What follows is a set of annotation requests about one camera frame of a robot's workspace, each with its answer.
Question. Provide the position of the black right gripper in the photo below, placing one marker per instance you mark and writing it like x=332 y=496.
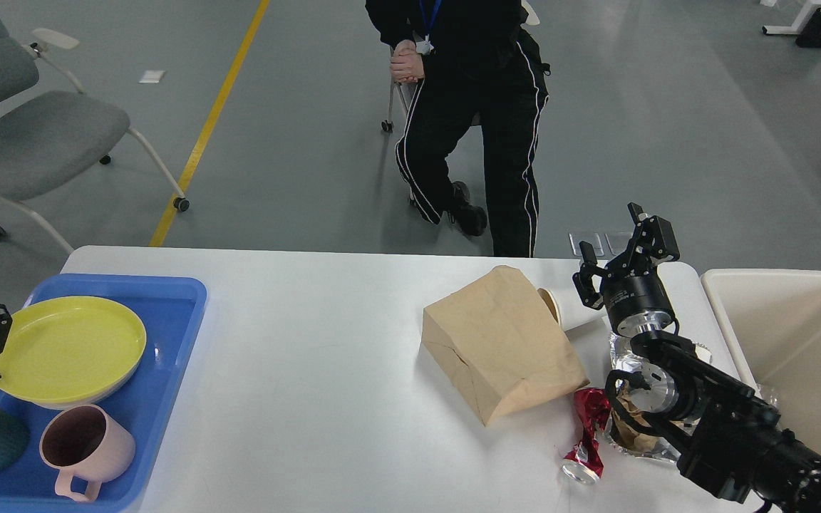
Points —
x=636 y=301

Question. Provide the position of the yellow plastic plate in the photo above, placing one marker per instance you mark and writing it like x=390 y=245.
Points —
x=69 y=326

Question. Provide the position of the pink plastic mug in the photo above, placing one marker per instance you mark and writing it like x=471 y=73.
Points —
x=88 y=448

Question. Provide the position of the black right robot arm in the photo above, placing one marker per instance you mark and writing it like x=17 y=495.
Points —
x=789 y=478

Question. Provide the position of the white paper cup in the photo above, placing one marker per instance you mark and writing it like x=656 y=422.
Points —
x=567 y=309

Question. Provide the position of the pink plastic plate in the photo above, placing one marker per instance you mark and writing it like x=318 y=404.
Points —
x=75 y=381

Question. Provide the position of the brown paper bag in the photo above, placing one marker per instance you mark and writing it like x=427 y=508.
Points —
x=500 y=347

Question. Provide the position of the crumpled foil wrapper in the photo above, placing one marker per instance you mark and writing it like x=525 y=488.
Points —
x=642 y=442

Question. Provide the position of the blue plastic tray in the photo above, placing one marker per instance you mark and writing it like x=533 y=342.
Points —
x=171 y=309

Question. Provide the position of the beige plastic bin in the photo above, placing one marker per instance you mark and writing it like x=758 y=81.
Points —
x=771 y=320

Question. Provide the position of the crushed red can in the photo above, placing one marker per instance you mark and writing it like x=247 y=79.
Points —
x=583 y=462

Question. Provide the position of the grey office chair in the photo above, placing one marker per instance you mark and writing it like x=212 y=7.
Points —
x=51 y=139

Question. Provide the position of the person in black tracksuit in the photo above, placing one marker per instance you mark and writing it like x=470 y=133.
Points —
x=469 y=59

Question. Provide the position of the white desk base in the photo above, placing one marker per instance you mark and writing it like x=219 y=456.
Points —
x=813 y=21

